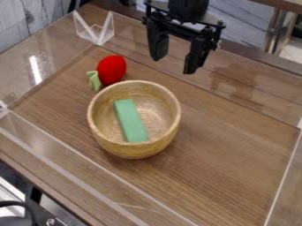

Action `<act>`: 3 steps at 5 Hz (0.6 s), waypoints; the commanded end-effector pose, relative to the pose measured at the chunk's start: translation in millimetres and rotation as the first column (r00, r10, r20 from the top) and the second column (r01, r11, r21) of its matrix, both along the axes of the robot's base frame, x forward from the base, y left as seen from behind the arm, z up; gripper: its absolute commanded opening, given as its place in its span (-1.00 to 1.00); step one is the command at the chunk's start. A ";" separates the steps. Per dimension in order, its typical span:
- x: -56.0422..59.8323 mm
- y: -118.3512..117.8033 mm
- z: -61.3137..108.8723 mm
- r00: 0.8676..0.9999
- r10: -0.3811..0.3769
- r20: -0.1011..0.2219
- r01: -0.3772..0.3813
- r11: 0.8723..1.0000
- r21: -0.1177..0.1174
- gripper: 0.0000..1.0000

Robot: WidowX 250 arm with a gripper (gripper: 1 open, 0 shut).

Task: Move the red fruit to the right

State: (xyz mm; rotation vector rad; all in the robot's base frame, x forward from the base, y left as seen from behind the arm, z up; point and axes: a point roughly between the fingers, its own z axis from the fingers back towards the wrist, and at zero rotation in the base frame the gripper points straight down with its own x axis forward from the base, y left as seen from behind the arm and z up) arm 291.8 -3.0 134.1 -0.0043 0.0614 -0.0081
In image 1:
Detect light wooden bowl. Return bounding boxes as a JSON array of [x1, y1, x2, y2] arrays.
[[87, 80, 182, 159]]

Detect red plush strawberry green leaves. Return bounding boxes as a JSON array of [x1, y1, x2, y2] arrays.
[[86, 55, 126, 92]]

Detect black cable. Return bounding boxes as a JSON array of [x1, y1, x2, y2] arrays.
[[0, 200, 36, 226]]

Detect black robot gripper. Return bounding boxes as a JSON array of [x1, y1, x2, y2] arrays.
[[145, 0, 227, 74]]

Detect green rectangular block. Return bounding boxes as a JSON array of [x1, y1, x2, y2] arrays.
[[114, 99, 149, 142]]

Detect wooden chair frame background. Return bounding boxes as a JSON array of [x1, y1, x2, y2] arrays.
[[251, 0, 302, 55]]

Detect black metal table leg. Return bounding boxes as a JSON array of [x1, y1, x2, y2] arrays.
[[26, 186, 66, 226]]

